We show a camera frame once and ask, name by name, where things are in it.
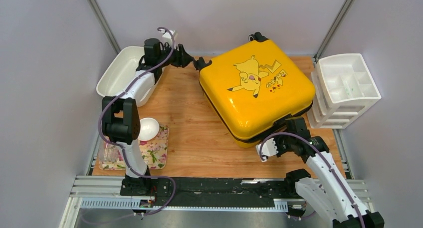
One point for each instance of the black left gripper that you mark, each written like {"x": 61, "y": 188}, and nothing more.
{"x": 182, "y": 58}

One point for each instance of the white small bowl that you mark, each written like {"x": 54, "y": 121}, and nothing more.
{"x": 149, "y": 128}

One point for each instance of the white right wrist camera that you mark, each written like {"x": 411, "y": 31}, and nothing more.
{"x": 268, "y": 149}

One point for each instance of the yellow cartoon hard-shell suitcase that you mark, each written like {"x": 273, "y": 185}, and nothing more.
{"x": 254, "y": 89}

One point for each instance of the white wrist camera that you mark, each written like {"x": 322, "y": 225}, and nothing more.
{"x": 169, "y": 37}
{"x": 268, "y": 149}

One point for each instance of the clear glass cup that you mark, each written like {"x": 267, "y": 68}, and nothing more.
{"x": 108, "y": 153}

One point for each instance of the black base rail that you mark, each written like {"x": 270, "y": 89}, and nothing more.
{"x": 210, "y": 192}

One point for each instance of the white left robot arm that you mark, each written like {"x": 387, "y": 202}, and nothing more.
{"x": 119, "y": 122}

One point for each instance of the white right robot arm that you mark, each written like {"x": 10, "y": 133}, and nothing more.
{"x": 332, "y": 199}

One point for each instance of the white drawer organizer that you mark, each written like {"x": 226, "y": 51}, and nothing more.
{"x": 345, "y": 90}

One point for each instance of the white rectangular basin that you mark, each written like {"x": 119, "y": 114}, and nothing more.
{"x": 122, "y": 71}

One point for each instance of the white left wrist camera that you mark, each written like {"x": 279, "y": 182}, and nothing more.
{"x": 169, "y": 37}

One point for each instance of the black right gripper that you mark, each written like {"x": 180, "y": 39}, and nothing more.
{"x": 280, "y": 152}

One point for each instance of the floral tray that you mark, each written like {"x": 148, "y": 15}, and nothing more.
{"x": 154, "y": 152}

